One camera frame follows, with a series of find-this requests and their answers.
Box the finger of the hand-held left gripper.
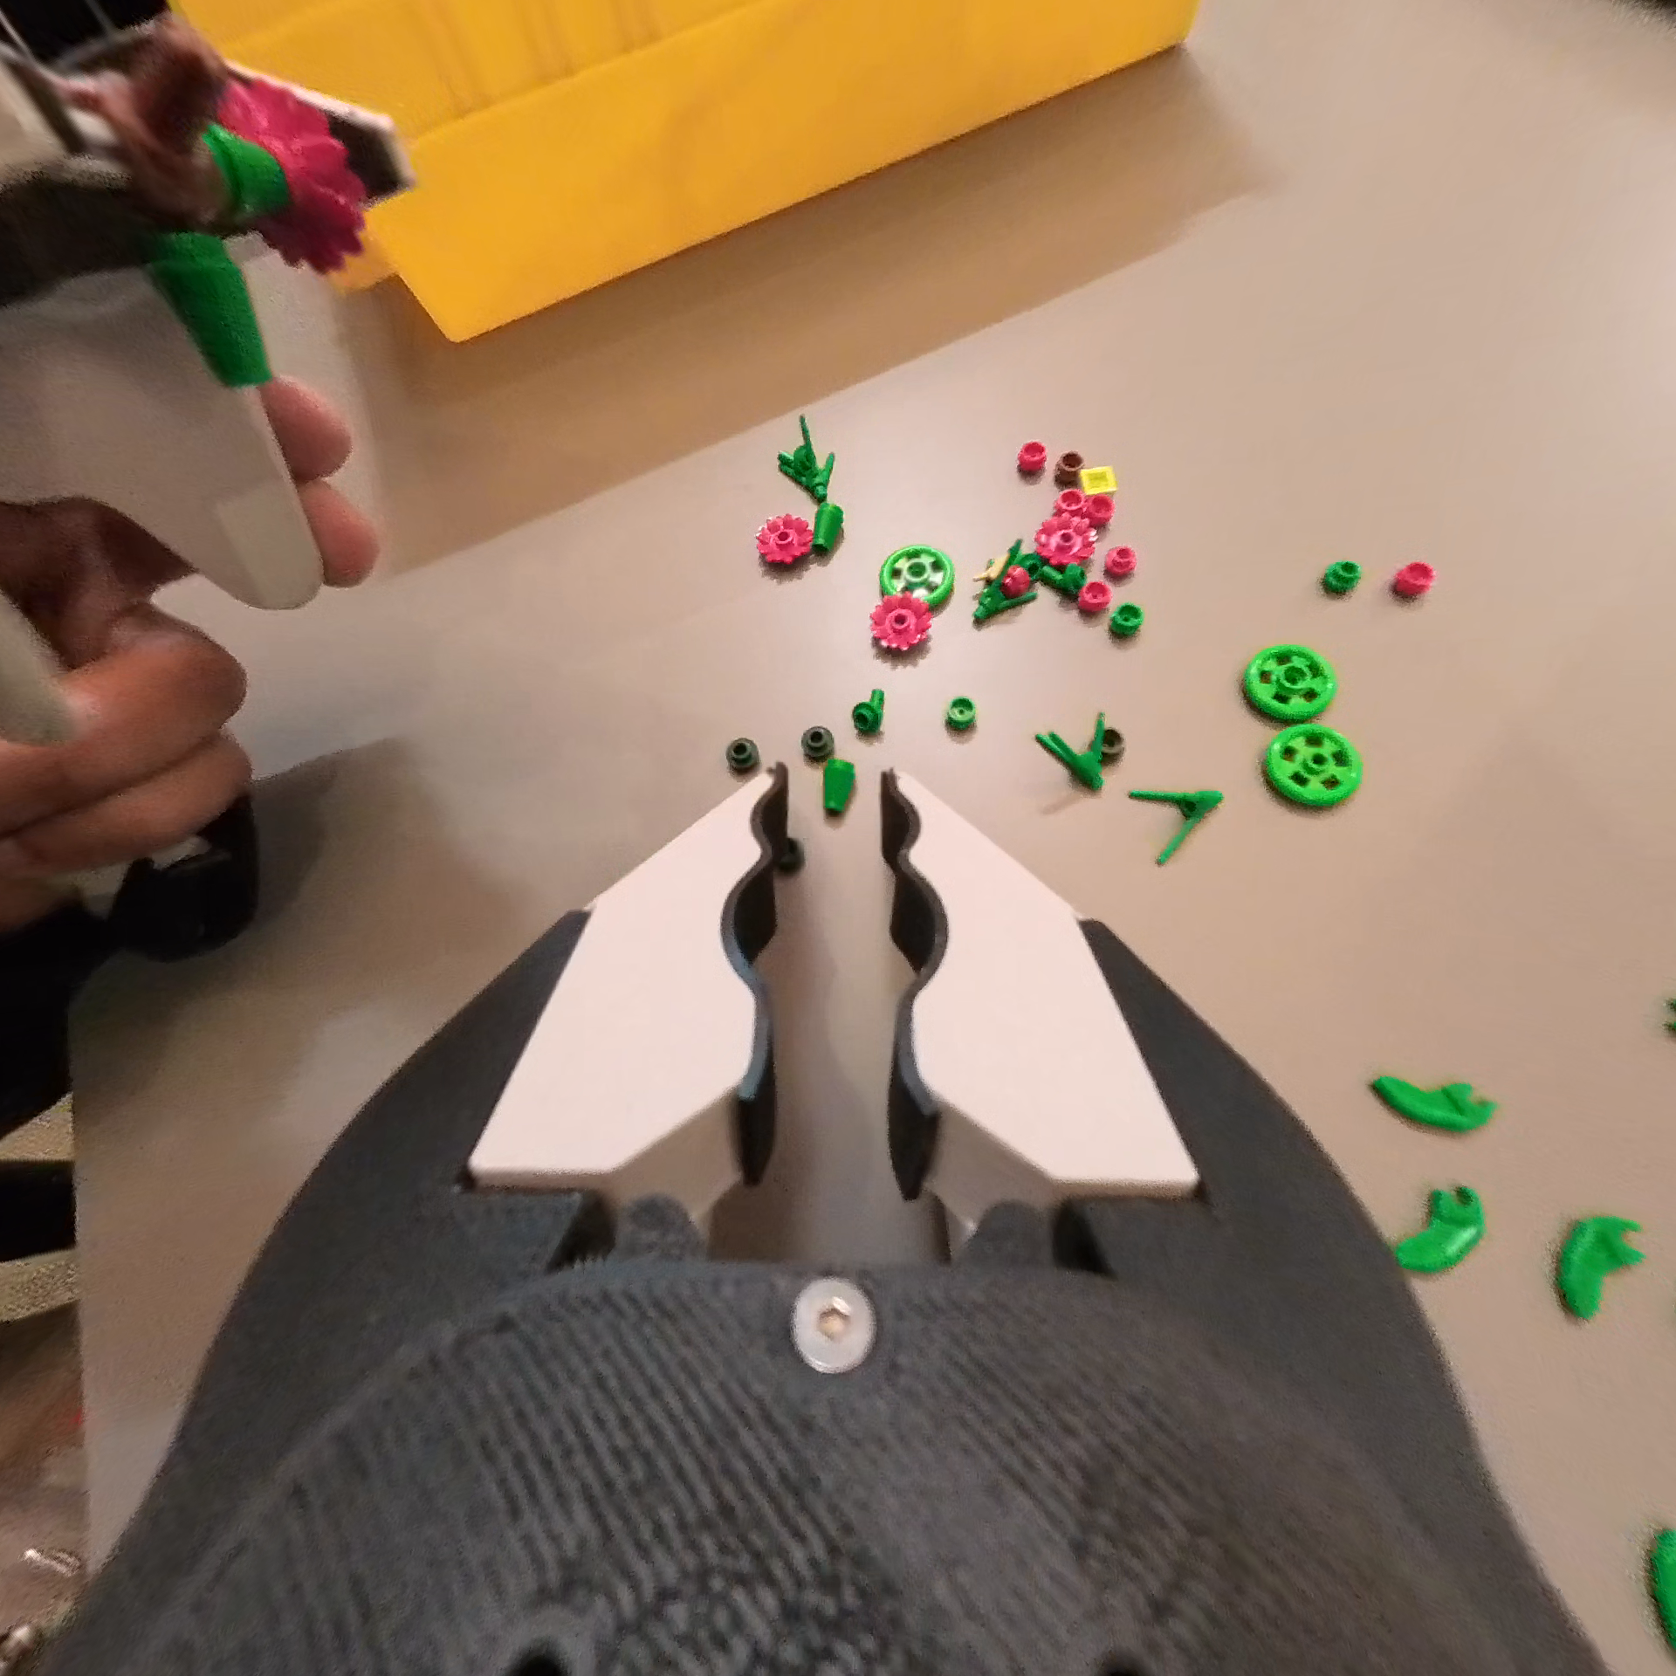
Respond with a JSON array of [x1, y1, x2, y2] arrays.
[[315, 103, 419, 201], [0, 52, 160, 166]]

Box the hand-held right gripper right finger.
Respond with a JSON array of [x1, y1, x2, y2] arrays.
[[876, 767, 1204, 1257]]

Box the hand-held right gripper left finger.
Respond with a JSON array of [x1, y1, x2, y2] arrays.
[[465, 765, 793, 1225]]

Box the toy flower stem assembly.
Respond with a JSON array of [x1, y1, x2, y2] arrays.
[[99, 26, 371, 393]]

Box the person's left hand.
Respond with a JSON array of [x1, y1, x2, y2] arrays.
[[0, 380, 381, 928]]

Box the green pronged stem piece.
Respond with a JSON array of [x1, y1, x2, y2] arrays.
[[1128, 786, 1225, 868], [971, 536, 1049, 629], [1033, 714, 1110, 793], [776, 418, 841, 506]]

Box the scattered green leaf pieces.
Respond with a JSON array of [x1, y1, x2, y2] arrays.
[[1367, 995, 1676, 1652]]

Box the yellow plastic bin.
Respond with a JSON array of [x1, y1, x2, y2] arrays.
[[169, 0, 1199, 345]]

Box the group of pink round studs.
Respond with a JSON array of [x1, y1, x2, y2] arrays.
[[1015, 443, 1438, 617]]

